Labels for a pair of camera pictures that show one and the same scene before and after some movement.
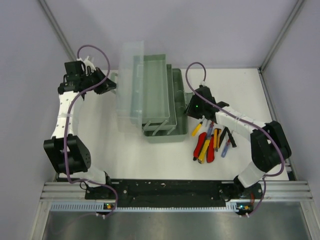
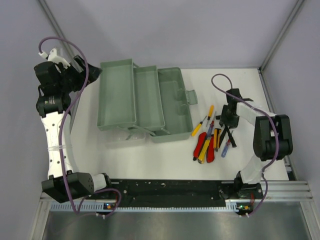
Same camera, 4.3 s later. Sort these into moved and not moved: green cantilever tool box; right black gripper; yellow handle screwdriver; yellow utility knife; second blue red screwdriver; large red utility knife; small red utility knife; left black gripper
Moved: left black gripper; green cantilever tool box; right black gripper
Not moved: small red utility knife; large red utility knife; second blue red screwdriver; yellow handle screwdriver; yellow utility knife
